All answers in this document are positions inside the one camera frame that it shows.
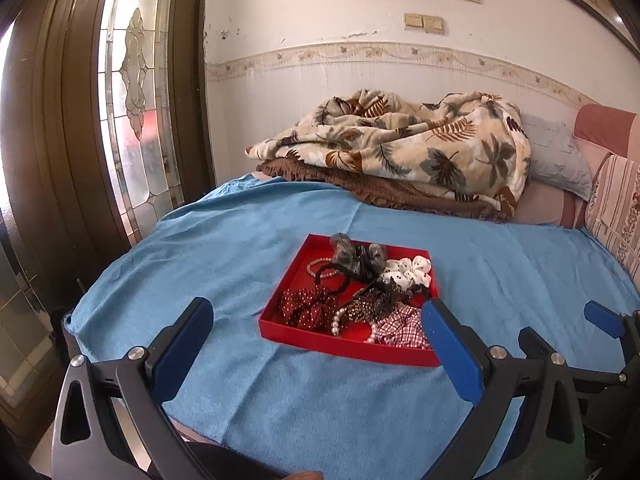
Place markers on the red polka dot scrunchie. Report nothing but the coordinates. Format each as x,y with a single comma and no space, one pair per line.
305,307

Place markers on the brown beaded scrunchie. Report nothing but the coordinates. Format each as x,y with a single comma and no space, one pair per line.
357,307

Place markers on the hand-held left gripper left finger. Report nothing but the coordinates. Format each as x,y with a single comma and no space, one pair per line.
185,345

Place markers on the red plaid scrunchie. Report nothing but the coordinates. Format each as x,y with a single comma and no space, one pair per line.
402,330

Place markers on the striped floral cushion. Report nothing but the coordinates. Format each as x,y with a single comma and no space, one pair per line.
617,205

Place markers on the red tray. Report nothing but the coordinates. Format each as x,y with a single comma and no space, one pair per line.
320,332

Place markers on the brown wooden door frame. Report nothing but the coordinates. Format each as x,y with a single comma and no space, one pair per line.
50,135

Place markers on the beige wall switch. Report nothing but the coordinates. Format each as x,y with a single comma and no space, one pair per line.
413,20
433,23

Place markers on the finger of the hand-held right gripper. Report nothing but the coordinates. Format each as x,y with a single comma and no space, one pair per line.
602,316

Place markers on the leaf print blanket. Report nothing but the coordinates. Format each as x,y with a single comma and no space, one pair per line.
400,155

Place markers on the white spotted scrunchie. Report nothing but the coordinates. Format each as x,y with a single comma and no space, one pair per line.
407,270

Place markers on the grey furry scrunchie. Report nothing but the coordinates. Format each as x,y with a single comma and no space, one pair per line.
350,255

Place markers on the stained glass door panel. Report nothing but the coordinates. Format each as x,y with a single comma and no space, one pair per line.
140,85

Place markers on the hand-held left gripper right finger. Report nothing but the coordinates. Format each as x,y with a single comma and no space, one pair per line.
452,350

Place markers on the pink sofa cushion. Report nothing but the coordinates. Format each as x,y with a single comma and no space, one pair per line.
607,130

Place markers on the grey blue pillow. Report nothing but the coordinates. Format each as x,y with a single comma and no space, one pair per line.
555,155

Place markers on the brown ruffled blanket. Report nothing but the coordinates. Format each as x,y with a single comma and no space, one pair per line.
350,185

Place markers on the blue bed sheet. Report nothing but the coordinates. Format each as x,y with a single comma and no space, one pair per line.
200,260

